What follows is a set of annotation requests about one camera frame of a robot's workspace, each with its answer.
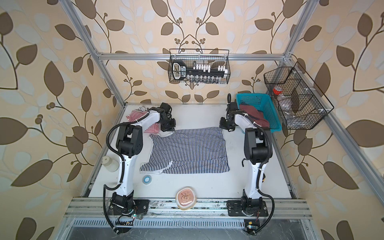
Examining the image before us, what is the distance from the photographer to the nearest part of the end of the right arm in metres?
0.78

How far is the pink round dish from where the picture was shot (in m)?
0.75

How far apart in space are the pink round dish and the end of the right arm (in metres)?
0.41
